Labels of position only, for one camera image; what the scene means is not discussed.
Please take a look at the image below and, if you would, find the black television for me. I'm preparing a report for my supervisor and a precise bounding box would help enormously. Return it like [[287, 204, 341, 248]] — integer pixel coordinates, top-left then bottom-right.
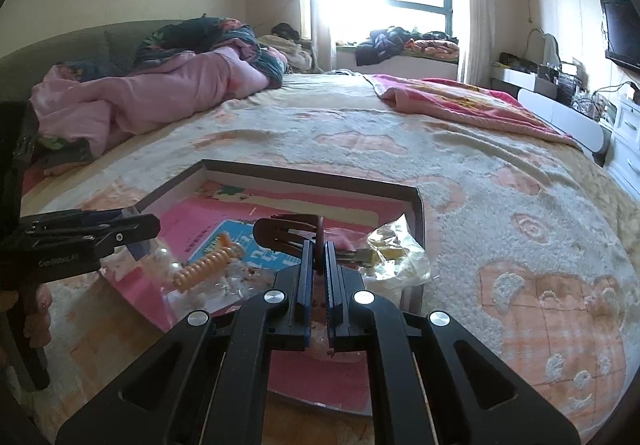
[[600, 0, 640, 74]]

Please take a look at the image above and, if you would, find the white desk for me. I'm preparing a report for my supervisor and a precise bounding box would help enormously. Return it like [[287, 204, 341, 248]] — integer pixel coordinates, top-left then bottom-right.
[[489, 61, 613, 168]]

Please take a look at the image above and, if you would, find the orange spiral hair tie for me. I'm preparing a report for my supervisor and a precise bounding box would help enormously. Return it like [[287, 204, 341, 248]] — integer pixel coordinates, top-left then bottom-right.
[[171, 231, 237, 292]]

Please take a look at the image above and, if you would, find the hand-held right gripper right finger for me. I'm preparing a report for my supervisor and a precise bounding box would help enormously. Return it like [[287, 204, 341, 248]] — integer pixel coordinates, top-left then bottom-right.
[[325, 241, 582, 445]]

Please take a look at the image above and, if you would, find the colourful windowsill blanket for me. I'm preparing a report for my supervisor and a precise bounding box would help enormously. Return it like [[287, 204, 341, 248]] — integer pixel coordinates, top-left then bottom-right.
[[404, 31, 460, 62]]

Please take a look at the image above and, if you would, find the pink printed blanket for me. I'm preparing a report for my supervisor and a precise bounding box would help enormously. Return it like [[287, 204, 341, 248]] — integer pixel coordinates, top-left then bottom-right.
[[364, 73, 581, 148]]

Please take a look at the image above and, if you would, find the table mirror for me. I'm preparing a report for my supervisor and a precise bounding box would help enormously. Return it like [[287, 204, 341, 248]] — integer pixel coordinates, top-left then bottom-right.
[[529, 28, 561, 66]]

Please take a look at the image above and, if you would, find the white cabinet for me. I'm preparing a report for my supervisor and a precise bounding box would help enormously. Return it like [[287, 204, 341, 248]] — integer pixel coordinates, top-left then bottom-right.
[[602, 95, 640, 201]]

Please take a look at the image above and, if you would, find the person's left hand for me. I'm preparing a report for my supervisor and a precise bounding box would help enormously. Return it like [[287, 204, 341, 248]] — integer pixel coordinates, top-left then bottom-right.
[[0, 284, 54, 332]]

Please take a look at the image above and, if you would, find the cream peach patterned blanket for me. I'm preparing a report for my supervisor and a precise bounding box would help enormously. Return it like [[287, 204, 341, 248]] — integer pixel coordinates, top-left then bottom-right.
[[15, 72, 640, 445]]

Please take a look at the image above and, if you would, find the shallow black box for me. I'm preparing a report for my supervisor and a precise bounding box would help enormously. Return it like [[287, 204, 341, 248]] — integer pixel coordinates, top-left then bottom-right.
[[101, 158, 427, 418]]

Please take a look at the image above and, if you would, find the dark jacket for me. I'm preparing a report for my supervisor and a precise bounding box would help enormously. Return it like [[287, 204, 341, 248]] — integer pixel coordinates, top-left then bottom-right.
[[356, 26, 426, 67]]

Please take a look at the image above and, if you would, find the clear bag of pearl accessory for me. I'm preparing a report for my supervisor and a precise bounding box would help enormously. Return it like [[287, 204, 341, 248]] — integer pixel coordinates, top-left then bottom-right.
[[148, 246, 180, 280]]

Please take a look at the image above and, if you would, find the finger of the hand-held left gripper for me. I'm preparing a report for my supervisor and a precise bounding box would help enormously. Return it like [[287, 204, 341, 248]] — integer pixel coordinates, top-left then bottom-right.
[[19, 208, 130, 232], [94, 214, 162, 250]]

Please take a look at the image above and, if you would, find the yellow hair clip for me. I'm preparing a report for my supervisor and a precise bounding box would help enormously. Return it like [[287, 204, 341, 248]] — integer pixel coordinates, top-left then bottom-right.
[[359, 219, 433, 283]]

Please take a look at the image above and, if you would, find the pink book with blue label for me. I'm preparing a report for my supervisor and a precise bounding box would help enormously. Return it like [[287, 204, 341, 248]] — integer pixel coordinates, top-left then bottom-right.
[[106, 179, 402, 412]]

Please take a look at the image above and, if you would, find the grey green headboard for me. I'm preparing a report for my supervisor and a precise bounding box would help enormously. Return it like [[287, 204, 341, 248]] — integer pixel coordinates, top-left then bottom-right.
[[0, 19, 173, 103]]

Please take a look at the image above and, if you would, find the pink quilt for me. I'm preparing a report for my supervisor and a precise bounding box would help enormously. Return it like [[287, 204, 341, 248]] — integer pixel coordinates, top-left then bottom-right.
[[30, 48, 283, 156]]

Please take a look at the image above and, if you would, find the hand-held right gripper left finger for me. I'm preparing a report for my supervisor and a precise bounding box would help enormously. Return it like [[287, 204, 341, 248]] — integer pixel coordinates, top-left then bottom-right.
[[55, 242, 314, 445]]

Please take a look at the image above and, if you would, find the cream clothes pile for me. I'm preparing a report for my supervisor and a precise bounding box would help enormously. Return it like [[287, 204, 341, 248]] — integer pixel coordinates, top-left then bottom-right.
[[257, 32, 315, 74]]

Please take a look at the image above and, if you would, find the dark floral quilt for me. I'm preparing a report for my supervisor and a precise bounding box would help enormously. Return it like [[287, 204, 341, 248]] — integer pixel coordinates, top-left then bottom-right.
[[134, 16, 288, 88]]

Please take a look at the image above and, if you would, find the brown hair claw clip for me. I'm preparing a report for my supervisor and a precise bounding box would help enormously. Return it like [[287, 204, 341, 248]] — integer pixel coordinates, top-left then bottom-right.
[[253, 213, 327, 278]]

